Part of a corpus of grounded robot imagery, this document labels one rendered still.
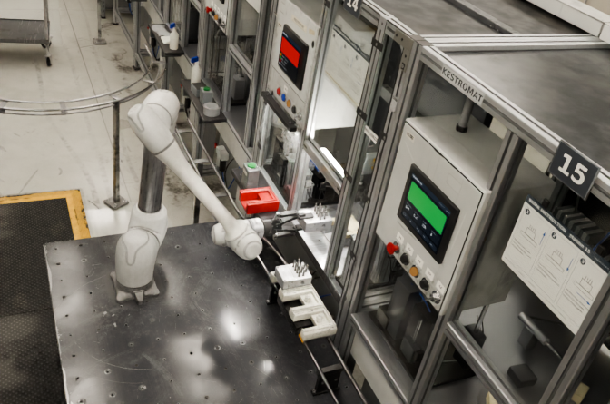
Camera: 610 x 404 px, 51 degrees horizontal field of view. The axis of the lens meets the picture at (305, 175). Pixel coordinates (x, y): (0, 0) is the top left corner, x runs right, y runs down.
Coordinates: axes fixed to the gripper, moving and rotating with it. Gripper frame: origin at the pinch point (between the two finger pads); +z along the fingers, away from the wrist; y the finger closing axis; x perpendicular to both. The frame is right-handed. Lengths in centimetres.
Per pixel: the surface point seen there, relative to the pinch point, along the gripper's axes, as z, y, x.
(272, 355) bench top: -26, -35, -38
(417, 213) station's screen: 1, 54, -68
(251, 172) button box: -9.2, -1.7, 43.2
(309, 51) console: 3, 67, 26
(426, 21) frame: 24, 97, -19
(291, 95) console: 3, 43, 35
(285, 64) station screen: 1, 55, 42
